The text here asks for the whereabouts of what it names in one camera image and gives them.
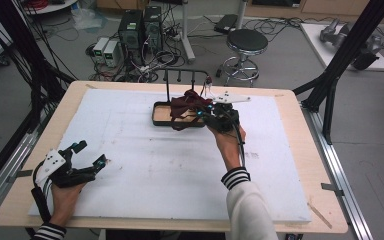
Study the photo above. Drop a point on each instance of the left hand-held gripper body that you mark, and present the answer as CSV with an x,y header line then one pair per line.
x,y
51,163

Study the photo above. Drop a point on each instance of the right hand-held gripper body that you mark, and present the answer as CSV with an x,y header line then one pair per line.
x,y
223,118

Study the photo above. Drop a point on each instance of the red striped cloth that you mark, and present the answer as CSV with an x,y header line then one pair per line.
x,y
195,96

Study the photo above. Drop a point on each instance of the dark maroon cloth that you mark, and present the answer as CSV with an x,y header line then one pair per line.
x,y
180,108

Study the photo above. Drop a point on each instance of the black tray with hook rack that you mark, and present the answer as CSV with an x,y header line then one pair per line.
x,y
161,115

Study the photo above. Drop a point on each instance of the person's right hand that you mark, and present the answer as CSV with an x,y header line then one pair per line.
x,y
228,145

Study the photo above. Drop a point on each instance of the person's left hand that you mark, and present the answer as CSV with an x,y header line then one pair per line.
x,y
65,200

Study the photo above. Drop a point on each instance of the white foam mat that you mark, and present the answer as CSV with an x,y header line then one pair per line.
x,y
153,173

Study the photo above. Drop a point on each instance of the black round stool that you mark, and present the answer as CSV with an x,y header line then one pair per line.
x,y
246,41

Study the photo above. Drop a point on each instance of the flat black box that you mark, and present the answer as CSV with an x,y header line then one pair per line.
x,y
226,23

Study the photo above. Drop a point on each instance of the black computer tower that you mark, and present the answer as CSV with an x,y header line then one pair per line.
x,y
130,33
153,28

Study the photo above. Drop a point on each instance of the grey power supply unit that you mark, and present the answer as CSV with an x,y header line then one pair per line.
x,y
100,48
111,53

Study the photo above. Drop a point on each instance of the white floor board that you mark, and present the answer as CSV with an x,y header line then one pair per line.
x,y
316,43

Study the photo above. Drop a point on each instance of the clear plastic bag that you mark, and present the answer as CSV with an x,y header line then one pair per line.
x,y
86,18

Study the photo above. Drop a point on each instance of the grey robot part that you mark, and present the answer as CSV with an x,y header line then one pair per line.
x,y
333,31

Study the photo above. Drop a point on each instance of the aluminium rail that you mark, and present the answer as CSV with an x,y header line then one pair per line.
x,y
5,160
341,173

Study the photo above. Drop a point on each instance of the black metal frame post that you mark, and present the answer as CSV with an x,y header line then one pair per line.
x,y
23,53
346,53

